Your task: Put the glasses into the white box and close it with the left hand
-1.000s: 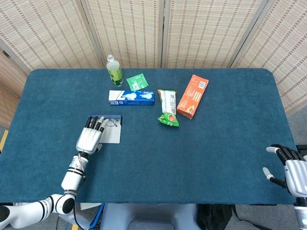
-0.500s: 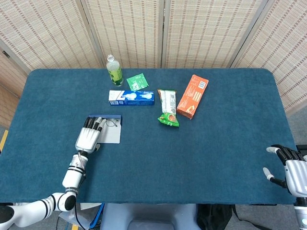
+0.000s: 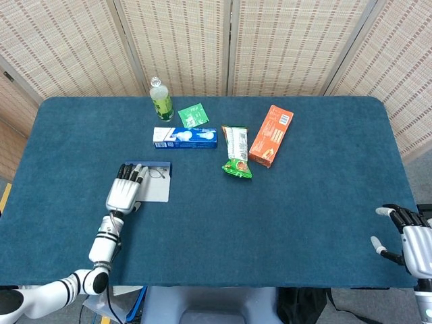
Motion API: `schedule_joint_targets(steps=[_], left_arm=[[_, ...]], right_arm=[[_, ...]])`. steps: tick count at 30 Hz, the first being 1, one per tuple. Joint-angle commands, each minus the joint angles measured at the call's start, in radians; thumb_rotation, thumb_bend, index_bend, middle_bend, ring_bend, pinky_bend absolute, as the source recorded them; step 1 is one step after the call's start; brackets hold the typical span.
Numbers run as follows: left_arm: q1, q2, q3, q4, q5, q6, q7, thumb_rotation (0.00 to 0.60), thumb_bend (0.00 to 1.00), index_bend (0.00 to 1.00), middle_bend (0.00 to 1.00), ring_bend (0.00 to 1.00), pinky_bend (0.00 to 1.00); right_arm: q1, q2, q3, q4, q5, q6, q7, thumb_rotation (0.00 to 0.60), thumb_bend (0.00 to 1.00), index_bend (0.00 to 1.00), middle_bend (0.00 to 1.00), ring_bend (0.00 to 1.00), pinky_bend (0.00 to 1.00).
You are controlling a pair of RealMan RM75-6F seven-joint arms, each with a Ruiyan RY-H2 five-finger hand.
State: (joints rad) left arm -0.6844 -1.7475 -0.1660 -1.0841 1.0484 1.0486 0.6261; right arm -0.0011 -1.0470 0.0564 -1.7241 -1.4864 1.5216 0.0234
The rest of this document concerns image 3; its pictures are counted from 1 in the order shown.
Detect blue metal frame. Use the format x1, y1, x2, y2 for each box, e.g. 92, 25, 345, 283
126, 286, 149, 323

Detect black box device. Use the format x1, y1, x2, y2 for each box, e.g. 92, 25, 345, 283
415, 203, 432, 223

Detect orange cracker box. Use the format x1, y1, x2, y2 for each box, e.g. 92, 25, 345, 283
248, 104, 294, 168

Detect black bag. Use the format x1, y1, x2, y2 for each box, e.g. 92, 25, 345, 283
276, 286, 338, 324

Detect thin-framed eyeglasses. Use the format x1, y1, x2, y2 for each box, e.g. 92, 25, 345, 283
146, 167, 169, 180

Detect woven bamboo screen panel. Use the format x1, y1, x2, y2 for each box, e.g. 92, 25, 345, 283
113, 0, 234, 97
323, 0, 432, 163
229, 0, 377, 97
0, 0, 144, 101
0, 53, 43, 182

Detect green tea bottle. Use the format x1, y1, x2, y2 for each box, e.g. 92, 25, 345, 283
149, 76, 175, 122

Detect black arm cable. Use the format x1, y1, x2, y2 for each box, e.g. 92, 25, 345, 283
105, 285, 124, 324

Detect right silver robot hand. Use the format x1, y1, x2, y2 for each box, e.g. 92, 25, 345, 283
370, 203, 432, 279

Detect green snack bag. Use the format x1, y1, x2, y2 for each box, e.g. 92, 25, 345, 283
221, 125, 253, 180

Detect green tea sachet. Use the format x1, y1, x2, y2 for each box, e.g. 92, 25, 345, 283
177, 102, 210, 128

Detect blue toothpaste box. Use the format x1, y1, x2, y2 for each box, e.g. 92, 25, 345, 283
153, 126, 219, 150

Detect clear plastic bag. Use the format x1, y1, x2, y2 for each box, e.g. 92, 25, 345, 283
82, 286, 142, 321

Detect teal tablecloth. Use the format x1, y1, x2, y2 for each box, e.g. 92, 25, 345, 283
0, 96, 418, 290

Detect small blue box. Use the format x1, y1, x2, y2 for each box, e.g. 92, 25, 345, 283
124, 161, 173, 203

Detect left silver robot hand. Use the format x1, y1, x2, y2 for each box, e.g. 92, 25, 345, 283
105, 163, 149, 215

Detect grey robot torso base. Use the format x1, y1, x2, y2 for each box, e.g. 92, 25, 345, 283
140, 286, 283, 324

